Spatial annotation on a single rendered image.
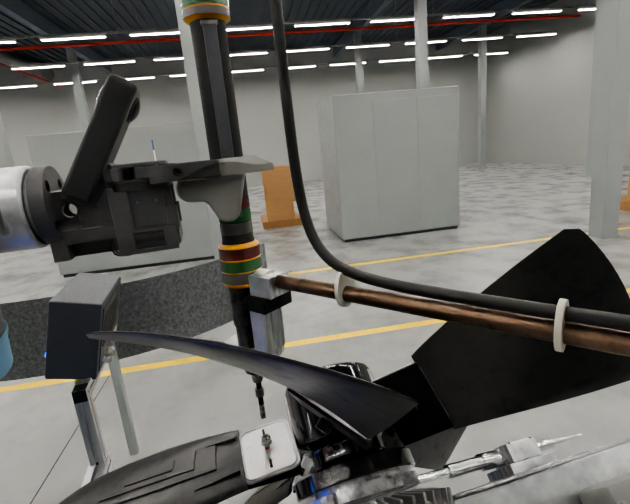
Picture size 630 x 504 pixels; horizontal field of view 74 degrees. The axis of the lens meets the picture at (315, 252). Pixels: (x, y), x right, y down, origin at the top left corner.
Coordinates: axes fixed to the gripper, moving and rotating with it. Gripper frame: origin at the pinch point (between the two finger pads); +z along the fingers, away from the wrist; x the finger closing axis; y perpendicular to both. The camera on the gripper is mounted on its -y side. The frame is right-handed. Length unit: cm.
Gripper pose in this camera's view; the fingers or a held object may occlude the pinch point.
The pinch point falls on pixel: (256, 160)
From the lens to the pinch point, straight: 44.2
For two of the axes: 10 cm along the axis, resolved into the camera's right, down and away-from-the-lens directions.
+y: 1.0, 9.7, 2.4
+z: 9.6, -1.6, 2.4
